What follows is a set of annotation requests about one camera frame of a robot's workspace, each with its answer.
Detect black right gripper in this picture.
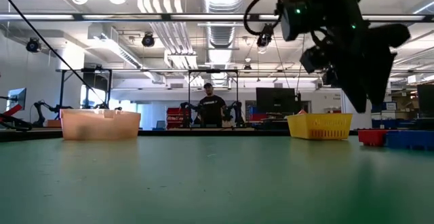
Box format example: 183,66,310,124
323,20,412,114

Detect blue storage bins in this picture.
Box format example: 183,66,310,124
372,101,398,113

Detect red toy block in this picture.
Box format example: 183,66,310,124
357,129,389,147

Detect yellow plastic basket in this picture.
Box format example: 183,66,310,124
286,113,355,141

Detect large blue toy block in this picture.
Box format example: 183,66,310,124
385,130,434,151

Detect large black monitor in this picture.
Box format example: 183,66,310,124
255,87,296,115

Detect standing person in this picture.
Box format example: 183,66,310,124
197,82,228,128

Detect red storage bin shelf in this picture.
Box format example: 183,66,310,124
165,107,186,130

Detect black ceiling spotlight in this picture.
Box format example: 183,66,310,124
26,37,42,54
141,32,156,48

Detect translucent orange plastic bin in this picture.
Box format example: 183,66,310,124
60,108,142,141

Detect small computer monitor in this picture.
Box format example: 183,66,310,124
6,88,28,111

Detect red bar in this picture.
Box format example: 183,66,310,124
0,104,22,120

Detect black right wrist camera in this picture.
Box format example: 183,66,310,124
299,45,328,75

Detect black overhead camera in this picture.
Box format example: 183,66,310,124
256,23,275,49

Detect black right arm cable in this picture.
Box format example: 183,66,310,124
243,0,307,37

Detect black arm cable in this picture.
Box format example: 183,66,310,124
0,0,106,107
243,0,307,37

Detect black background station frame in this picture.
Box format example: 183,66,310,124
58,68,113,111
187,69,240,129

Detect silver ventilation duct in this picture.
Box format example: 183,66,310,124
199,0,248,86

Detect black overhead frame beam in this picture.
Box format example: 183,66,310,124
0,13,434,23

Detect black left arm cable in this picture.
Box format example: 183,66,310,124
0,0,106,107

